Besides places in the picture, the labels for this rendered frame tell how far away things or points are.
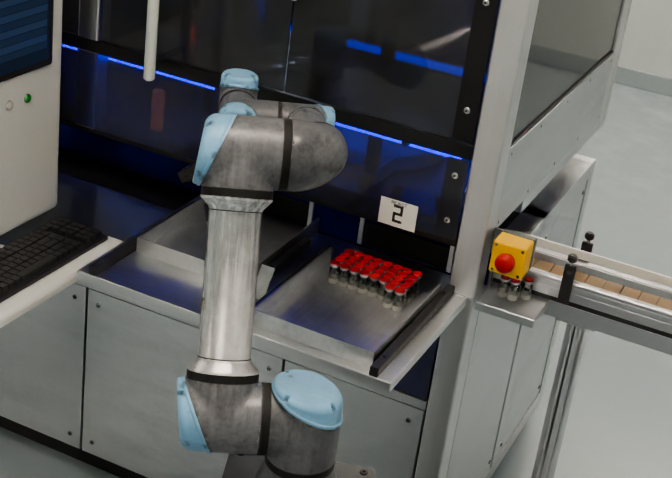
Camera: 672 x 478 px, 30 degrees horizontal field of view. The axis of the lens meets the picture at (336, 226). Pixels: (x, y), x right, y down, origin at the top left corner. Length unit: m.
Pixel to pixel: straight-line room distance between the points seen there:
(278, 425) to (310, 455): 0.08
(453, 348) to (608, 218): 2.80
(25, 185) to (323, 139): 1.07
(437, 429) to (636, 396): 1.48
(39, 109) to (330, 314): 0.83
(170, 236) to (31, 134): 0.39
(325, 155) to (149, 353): 1.25
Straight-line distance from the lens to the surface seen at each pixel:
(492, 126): 2.49
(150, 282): 2.55
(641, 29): 7.19
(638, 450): 3.93
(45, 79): 2.85
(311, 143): 1.97
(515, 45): 2.44
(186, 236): 2.74
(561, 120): 2.96
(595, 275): 2.68
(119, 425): 3.29
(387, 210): 2.64
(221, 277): 1.97
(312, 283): 2.60
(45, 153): 2.92
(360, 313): 2.52
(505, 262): 2.54
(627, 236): 5.31
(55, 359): 3.31
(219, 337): 1.98
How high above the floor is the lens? 2.11
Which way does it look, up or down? 25 degrees down
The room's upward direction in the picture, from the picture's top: 8 degrees clockwise
